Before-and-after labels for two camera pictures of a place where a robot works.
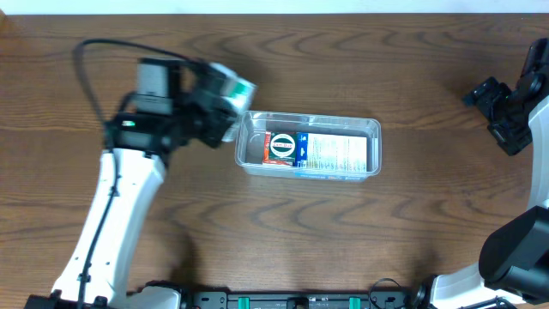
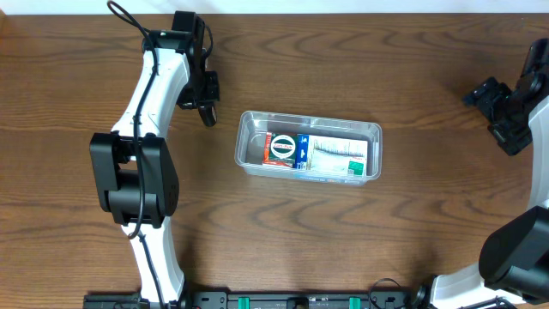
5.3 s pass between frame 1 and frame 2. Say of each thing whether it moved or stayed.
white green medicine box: moved
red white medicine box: stayed
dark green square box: stayed
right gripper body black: stayed
